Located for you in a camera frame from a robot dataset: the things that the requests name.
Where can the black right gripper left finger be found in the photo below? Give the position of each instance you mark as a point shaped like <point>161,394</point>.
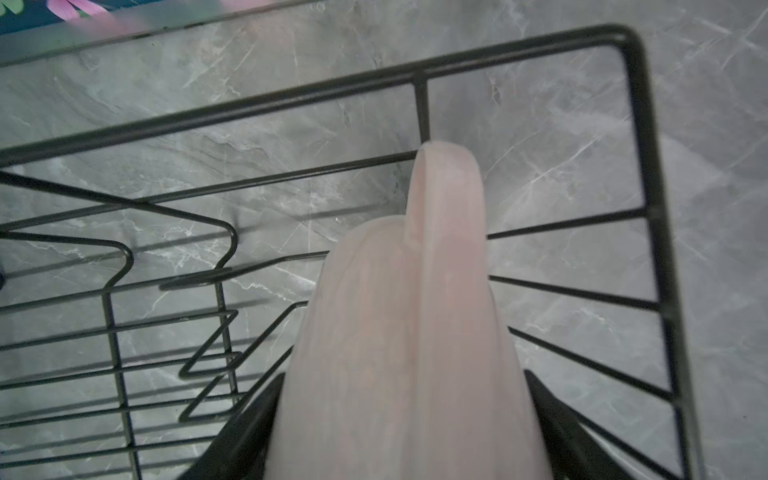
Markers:
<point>239,450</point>

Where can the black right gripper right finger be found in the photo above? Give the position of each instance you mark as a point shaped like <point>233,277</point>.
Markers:
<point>573,453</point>

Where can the pale pink mug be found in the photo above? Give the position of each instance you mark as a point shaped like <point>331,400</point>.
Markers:
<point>401,368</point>

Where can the black wire dish rack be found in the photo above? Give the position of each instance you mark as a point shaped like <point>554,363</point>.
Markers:
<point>678,395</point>

